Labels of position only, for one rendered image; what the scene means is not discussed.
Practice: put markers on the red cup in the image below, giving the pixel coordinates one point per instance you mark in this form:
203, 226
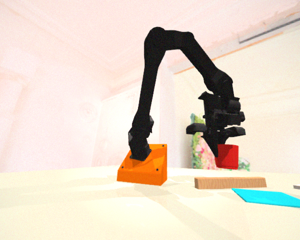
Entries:
228, 156

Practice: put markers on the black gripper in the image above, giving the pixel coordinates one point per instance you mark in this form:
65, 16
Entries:
214, 134

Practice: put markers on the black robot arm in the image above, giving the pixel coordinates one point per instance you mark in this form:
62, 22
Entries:
156, 43

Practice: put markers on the brown wooden bar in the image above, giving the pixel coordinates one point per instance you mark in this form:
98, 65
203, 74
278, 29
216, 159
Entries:
205, 183

